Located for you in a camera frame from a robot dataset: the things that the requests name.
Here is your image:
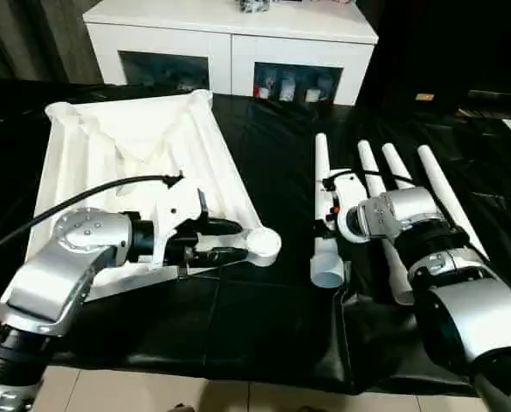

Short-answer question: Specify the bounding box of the white plastic table top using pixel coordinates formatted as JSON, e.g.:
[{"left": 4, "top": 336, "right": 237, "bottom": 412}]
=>
[{"left": 25, "top": 88, "right": 283, "bottom": 304}]

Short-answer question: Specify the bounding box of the white bottle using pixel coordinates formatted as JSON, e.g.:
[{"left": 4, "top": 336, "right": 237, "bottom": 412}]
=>
[{"left": 280, "top": 76, "right": 297, "bottom": 102}]

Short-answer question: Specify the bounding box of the black camera cable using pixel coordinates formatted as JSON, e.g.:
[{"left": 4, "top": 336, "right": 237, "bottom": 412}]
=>
[
  {"left": 349, "top": 169, "right": 413, "bottom": 184},
  {"left": 0, "top": 171, "right": 186, "bottom": 261}
]

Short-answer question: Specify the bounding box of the white cabinet with glass doors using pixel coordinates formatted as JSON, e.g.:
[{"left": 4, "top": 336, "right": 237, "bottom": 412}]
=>
[{"left": 82, "top": 0, "right": 380, "bottom": 106}]

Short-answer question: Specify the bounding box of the white plastic table leg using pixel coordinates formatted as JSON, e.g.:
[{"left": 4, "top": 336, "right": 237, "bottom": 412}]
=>
[
  {"left": 416, "top": 145, "right": 490, "bottom": 261},
  {"left": 356, "top": 141, "right": 415, "bottom": 306},
  {"left": 381, "top": 143, "right": 415, "bottom": 190},
  {"left": 309, "top": 132, "right": 353, "bottom": 289}
]

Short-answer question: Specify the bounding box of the grey curtain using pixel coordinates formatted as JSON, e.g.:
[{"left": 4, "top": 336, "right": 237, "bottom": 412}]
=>
[{"left": 0, "top": 0, "right": 106, "bottom": 85}]

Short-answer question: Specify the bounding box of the black right camera cable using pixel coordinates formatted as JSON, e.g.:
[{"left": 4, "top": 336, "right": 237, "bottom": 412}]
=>
[{"left": 349, "top": 169, "right": 413, "bottom": 184}]

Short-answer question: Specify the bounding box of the black left camera cable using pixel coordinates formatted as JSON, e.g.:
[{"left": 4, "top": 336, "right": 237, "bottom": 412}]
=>
[{"left": 0, "top": 171, "right": 186, "bottom": 261}]

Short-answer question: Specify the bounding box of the black plastic mat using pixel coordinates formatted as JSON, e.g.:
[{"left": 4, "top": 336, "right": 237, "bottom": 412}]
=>
[{"left": 0, "top": 79, "right": 511, "bottom": 398}]

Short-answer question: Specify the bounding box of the dark object on cabinet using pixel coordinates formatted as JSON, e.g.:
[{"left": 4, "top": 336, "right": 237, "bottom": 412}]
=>
[{"left": 237, "top": 0, "right": 273, "bottom": 14}]

